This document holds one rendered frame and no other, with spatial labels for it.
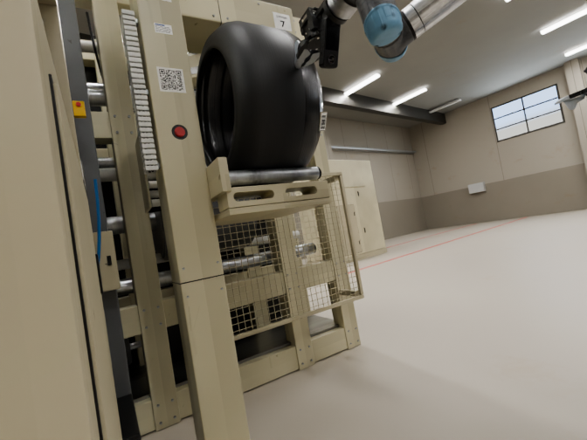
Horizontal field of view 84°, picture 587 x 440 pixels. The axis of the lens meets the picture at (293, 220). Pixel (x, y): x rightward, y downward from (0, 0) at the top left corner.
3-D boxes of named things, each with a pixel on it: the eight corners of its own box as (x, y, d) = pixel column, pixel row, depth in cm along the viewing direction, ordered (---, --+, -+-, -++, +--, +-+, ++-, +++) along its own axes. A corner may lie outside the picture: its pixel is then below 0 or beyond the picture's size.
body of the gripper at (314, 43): (319, 28, 92) (345, -7, 82) (326, 55, 91) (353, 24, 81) (296, 23, 88) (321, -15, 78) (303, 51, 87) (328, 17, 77)
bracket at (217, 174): (222, 191, 89) (217, 156, 89) (189, 212, 123) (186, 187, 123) (234, 190, 90) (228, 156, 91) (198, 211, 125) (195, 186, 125)
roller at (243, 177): (224, 175, 93) (219, 168, 96) (224, 189, 95) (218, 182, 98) (323, 169, 110) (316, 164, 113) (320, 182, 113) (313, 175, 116)
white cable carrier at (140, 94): (145, 170, 91) (120, 8, 93) (143, 175, 96) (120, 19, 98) (162, 169, 94) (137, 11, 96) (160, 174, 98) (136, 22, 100)
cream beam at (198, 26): (163, 10, 125) (157, -27, 125) (155, 49, 147) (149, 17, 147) (297, 37, 156) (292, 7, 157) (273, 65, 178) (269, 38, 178)
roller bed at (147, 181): (148, 207, 126) (137, 133, 127) (145, 213, 139) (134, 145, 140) (200, 202, 136) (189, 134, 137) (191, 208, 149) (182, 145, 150)
